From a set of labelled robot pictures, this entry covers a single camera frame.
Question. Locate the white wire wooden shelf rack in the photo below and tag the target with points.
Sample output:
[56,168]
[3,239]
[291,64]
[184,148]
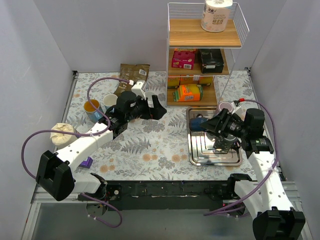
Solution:
[200,47]

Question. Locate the mauve purple mug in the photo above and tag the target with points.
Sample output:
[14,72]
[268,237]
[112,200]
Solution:
[230,106]

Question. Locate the yellow sponge packs row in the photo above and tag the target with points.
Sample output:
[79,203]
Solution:
[175,81]

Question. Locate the light blue mug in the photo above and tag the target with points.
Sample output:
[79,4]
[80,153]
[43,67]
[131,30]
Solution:
[109,100]

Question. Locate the black box on shelf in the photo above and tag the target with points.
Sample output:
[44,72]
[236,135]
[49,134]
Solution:
[211,61]

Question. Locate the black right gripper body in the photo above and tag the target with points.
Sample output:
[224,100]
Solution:
[223,122]

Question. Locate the orange green sponge pack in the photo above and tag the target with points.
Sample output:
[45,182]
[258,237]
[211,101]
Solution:
[188,93]

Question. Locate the navy blue mug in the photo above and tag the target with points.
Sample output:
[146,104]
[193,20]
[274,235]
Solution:
[195,123]

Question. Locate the white blue gradient mug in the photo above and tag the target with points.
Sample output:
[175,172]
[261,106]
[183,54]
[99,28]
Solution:
[149,97]

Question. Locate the toilet paper roll on shelf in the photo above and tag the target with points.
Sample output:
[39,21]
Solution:
[215,15]

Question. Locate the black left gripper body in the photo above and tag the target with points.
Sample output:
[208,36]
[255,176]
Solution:
[146,109]

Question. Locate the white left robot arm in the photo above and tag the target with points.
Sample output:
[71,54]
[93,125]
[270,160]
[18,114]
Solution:
[56,170]

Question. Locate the steel tray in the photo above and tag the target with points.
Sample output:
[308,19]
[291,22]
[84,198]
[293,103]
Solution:
[201,143]

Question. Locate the pink Mommy box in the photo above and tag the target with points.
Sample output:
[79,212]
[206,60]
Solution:
[183,58]

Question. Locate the blue mug yellow inside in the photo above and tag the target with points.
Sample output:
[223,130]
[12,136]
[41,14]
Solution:
[91,112]

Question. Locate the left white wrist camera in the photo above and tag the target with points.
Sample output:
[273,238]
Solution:
[138,88]

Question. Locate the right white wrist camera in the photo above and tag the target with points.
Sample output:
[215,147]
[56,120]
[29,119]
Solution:
[238,109]

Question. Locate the purple small box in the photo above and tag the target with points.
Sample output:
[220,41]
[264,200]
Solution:
[86,163]

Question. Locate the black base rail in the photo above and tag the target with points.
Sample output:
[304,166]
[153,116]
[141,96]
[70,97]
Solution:
[166,195]

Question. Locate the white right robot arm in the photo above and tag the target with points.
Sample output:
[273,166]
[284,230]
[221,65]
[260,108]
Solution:
[274,216]

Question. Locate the dark green mug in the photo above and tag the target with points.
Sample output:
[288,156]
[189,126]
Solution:
[223,144]

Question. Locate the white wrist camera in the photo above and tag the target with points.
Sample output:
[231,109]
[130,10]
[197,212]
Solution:
[238,109]
[138,88]

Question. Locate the brown snack bag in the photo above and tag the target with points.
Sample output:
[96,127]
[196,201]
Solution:
[134,72]

